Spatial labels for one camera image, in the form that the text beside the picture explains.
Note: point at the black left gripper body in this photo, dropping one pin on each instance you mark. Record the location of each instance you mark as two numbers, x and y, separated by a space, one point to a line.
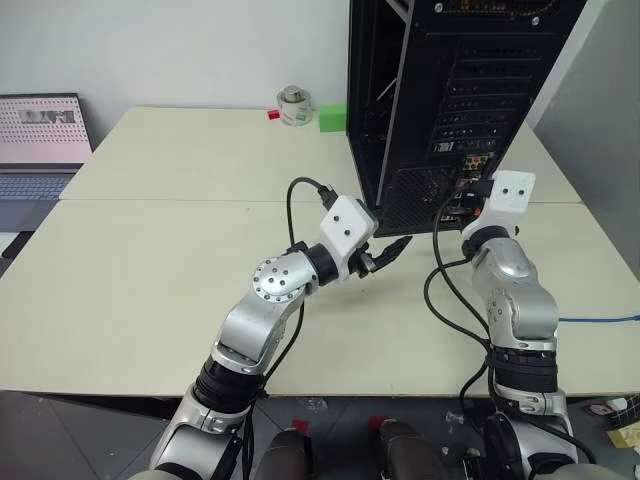
364 261

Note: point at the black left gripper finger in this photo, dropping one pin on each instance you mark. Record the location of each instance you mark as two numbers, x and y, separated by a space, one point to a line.
395 244
387 260

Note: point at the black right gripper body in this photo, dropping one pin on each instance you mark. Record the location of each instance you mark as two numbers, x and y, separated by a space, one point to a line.
477 205

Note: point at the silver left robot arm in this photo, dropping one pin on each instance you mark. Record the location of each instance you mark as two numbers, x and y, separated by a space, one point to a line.
260 320

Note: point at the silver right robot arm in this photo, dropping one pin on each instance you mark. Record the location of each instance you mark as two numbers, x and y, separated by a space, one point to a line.
520 305

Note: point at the black computer tower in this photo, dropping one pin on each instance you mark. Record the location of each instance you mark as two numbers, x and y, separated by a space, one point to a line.
475 75

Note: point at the green block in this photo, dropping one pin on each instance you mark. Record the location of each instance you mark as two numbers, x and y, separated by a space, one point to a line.
332 119

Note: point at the crumpled clear plastic wrap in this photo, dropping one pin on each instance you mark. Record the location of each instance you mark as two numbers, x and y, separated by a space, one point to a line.
314 403

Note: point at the white tape roll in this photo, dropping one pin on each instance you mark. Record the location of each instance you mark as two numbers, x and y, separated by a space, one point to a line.
296 114

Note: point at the small blue white scrap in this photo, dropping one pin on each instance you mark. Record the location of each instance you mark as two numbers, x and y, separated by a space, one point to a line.
454 417

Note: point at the small red block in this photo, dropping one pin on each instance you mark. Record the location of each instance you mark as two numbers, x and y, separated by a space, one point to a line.
274 114

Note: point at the silver metal weight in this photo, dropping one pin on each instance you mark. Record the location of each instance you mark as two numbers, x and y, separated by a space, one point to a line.
294 94

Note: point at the dark brown rounded shape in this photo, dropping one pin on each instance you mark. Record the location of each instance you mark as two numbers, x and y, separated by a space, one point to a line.
405 452

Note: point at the dark grey rounded shape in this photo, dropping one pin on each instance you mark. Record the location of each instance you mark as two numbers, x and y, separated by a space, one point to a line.
290 457

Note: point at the yellow cardboard piece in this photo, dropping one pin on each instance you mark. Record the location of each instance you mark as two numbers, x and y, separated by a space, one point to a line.
621 436

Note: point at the grey open laptop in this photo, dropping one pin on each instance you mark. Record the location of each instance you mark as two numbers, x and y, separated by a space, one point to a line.
40 130

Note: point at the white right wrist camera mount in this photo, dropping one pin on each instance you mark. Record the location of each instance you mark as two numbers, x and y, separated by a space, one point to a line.
510 200

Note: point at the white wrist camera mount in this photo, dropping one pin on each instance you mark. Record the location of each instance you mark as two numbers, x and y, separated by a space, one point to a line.
347 220
510 200

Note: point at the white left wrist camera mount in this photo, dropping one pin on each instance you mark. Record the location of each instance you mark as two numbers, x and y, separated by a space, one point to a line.
347 220

